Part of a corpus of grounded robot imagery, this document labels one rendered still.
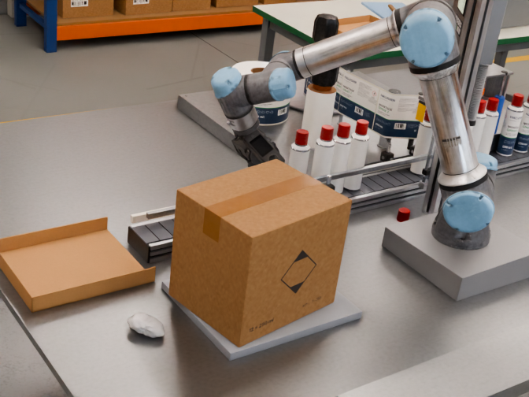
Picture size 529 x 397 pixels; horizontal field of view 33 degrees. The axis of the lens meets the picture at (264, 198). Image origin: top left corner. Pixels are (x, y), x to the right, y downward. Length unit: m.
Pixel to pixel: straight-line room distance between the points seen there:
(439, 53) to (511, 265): 0.61
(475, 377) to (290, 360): 0.40
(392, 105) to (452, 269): 0.74
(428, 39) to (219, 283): 0.69
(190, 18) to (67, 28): 0.91
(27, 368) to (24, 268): 0.73
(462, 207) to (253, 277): 0.57
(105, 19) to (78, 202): 3.80
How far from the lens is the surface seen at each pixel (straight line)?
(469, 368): 2.03
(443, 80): 2.05
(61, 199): 2.46
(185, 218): 1.91
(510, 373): 2.05
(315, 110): 2.71
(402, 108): 2.81
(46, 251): 2.22
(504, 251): 2.36
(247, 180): 1.98
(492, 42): 2.45
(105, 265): 2.17
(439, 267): 2.25
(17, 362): 2.87
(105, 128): 2.89
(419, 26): 1.99
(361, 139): 2.47
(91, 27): 6.09
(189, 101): 3.01
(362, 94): 2.87
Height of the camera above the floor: 2.00
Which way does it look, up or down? 27 degrees down
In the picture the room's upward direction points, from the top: 7 degrees clockwise
